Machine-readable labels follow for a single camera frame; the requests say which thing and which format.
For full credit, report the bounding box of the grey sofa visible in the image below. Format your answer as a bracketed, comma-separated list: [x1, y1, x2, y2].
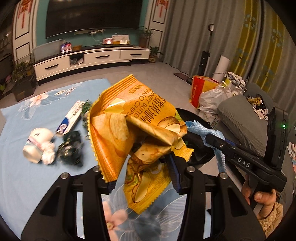
[217, 82, 296, 186]

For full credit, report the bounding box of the grey curtain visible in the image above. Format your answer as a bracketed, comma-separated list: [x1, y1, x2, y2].
[162, 1, 295, 117]

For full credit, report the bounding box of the yellow chips bag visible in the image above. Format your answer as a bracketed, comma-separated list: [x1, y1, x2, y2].
[88, 75, 193, 214]

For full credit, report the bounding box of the red yellow shopping bag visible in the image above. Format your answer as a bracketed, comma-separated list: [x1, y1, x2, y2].
[190, 75, 219, 108]

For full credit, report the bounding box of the potted plant stand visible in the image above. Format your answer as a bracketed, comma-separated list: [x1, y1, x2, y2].
[11, 60, 37, 102]

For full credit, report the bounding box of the white paper cup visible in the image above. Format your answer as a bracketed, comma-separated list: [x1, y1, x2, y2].
[23, 128, 54, 164]

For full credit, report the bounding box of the blue floral tablecloth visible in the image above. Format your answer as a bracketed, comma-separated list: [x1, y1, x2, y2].
[0, 78, 212, 241]

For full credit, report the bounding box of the standing vacuum cleaner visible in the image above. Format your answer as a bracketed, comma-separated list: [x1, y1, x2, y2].
[198, 24, 214, 76]

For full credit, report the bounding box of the white tissue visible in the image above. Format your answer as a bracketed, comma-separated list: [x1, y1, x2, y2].
[41, 141, 55, 165]

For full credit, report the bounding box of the white plastic bag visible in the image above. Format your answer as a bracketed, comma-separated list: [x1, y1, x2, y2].
[198, 81, 245, 115]

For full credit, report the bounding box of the right hand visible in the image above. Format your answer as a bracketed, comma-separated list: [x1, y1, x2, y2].
[241, 174, 276, 220]

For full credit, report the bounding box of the dark green snack wrapper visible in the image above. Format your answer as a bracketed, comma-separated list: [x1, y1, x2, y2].
[81, 100, 93, 131]

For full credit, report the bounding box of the blue white medicine box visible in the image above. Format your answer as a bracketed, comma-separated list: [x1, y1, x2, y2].
[55, 100, 85, 137]

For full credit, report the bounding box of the white tv cabinet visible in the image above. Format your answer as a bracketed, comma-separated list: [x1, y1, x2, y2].
[34, 46, 150, 82]

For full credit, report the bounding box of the corner potted plant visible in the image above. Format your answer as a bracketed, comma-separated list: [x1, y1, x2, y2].
[148, 46, 163, 63]

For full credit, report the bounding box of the black television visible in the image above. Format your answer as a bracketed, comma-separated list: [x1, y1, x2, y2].
[46, 0, 142, 38]

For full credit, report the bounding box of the black trash bin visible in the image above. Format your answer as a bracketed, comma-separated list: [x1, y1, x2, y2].
[176, 108, 215, 169]

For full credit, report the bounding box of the white paper roll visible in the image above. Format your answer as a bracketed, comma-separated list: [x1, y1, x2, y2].
[212, 55, 230, 83]

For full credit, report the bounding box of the dark green foil bag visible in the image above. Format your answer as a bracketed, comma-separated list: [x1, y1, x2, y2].
[57, 131, 83, 167]

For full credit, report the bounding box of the blue face mask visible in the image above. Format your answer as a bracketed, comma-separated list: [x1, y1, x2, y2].
[185, 120, 227, 173]

